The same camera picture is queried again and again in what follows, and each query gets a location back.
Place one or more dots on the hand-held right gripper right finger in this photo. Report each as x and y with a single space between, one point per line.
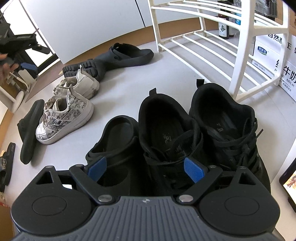
194 170

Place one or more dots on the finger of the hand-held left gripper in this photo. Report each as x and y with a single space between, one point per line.
41 49
29 67

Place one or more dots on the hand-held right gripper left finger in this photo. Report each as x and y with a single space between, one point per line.
97 168

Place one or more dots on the black chunky clog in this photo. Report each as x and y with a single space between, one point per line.
115 148
81 69

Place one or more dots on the black lace-up sneaker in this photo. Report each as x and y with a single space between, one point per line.
226 129
166 125

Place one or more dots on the white patterned sneaker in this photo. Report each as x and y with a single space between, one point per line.
69 120

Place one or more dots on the plain white sneaker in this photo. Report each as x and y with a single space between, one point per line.
85 85

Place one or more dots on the dark grey mule clog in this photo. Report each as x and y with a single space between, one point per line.
30 134
134 55

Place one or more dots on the white metal shoe rack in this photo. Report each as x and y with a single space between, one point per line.
242 58

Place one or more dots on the person's left hand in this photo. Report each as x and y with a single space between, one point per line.
3 69

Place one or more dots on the black framed glass door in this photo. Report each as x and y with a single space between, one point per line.
46 62

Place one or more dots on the white metal stand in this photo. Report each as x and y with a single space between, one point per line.
16 80

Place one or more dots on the white standing fan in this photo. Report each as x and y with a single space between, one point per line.
18 102

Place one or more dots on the white cabinet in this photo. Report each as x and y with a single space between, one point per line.
92 27

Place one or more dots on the black slide sandal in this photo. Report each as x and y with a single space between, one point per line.
7 176

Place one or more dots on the black tablet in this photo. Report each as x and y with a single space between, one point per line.
290 183

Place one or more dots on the white milk carton box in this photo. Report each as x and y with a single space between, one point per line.
266 55

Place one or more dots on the dark bottle with white label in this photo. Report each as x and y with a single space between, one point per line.
223 29

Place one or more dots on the brown glass bottle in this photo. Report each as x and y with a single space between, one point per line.
231 27

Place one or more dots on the bottle with blue label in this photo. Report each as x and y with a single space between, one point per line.
237 19

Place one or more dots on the brown cardboard box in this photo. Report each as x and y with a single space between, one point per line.
293 20

